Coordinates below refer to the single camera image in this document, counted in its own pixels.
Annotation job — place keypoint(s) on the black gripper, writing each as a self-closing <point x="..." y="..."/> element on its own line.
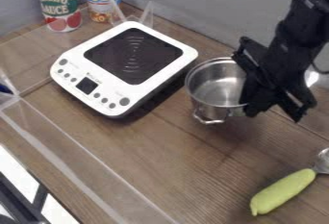
<point x="276" y="66"/>

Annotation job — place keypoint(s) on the silver metal pot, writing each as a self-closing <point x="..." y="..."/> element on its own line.
<point x="215" y="83"/>

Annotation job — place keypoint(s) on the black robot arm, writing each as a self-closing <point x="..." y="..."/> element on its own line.
<point x="306" y="25"/>

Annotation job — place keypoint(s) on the white and black stove top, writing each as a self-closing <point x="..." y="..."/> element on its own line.
<point x="120" y="68"/>

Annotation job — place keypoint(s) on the clear acrylic barrier panel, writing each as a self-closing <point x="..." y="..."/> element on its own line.
<point x="101" y="166"/>

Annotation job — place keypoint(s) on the tomato sauce can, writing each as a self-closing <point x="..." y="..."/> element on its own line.
<point x="62" y="14"/>

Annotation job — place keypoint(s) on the yellow handled metal spoon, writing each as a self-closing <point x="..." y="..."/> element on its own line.
<point x="288" y="187"/>

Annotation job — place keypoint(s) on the black metal frame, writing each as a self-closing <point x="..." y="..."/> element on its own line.
<point x="17" y="209"/>

